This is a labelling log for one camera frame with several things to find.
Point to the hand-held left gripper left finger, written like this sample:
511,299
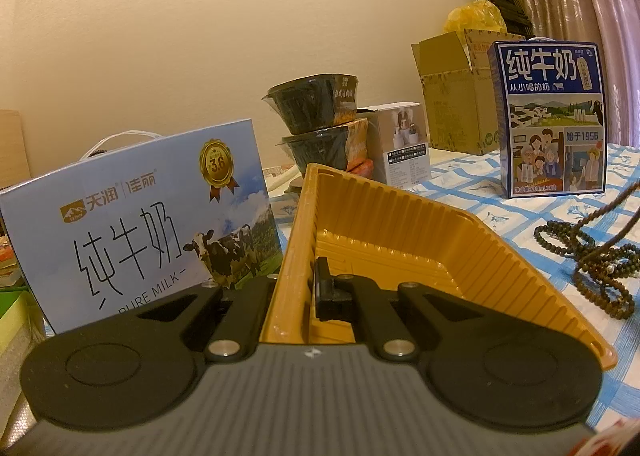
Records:
247,301

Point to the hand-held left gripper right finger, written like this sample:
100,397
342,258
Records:
325,296

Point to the yellow plastic tray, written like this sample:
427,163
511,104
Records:
400,216

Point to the orange-label instant noodle bowl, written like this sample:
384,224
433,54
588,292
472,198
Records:
315,148

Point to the light blue milk carton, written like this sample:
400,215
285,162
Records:
125,216

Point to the small white product box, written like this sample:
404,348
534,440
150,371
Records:
400,151

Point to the black-label instant noodle bowl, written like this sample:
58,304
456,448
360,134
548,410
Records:
305,101

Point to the open cardboard box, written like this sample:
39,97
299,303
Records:
450,111

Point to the green foam block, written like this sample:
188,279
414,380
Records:
15,316

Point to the stack of books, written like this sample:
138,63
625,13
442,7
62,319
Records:
12,261

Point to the silver bubble foil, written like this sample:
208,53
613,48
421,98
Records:
12,386

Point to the dark blue milk carton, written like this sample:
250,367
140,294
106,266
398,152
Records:
550,126

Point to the beige cardboard panel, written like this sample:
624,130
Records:
10,146

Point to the yellow plastic bag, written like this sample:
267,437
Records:
475,16

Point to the red printed bag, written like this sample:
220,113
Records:
610,441

